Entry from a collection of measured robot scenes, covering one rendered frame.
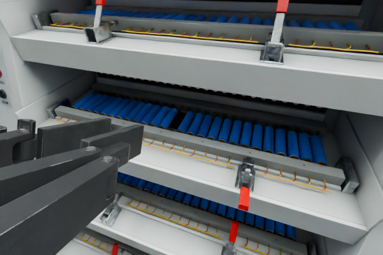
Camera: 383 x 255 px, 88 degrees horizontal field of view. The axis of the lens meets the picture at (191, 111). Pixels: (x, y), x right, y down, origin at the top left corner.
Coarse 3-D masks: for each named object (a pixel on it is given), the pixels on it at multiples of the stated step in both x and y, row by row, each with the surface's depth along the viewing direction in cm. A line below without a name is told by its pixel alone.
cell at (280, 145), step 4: (276, 132) 38; (280, 132) 37; (284, 132) 38; (276, 136) 37; (280, 136) 36; (284, 136) 37; (276, 140) 36; (280, 140) 35; (284, 140) 36; (276, 144) 35; (280, 144) 35; (284, 144) 35; (276, 148) 34; (280, 148) 34; (284, 148) 34; (276, 152) 34; (280, 152) 33; (284, 152) 33
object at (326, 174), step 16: (64, 112) 43; (80, 112) 43; (144, 128) 38; (160, 128) 38; (144, 144) 37; (176, 144) 37; (192, 144) 35; (208, 144) 34; (224, 144) 34; (208, 160) 33; (240, 160) 33; (256, 160) 32; (272, 160) 31; (288, 160) 31; (272, 176) 31; (304, 176) 31; (320, 176) 30; (336, 176) 29
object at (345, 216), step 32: (64, 96) 48; (192, 96) 46; (352, 128) 33; (160, 160) 35; (192, 160) 35; (352, 160) 31; (192, 192) 34; (224, 192) 31; (256, 192) 30; (288, 192) 30; (320, 192) 29; (352, 192) 29; (288, 224) 30; (320, 224) 28; (352, 224) 26
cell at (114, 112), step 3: (126, 99) 47; (123, 102) 46; (126, 102) 46; (129, 102) 47; (120, 105) 45; (123, 105) 46; (126, 105) 46; (117, 108) 44; (120, 108) 45; (123, 108) 45; (111, 111) 44; (114, 111) 43; (117, 111) 44; (120, 111) 45; (108, 114) 43; (111, 114) 43; (114, 114) 43; (114, 117) 43
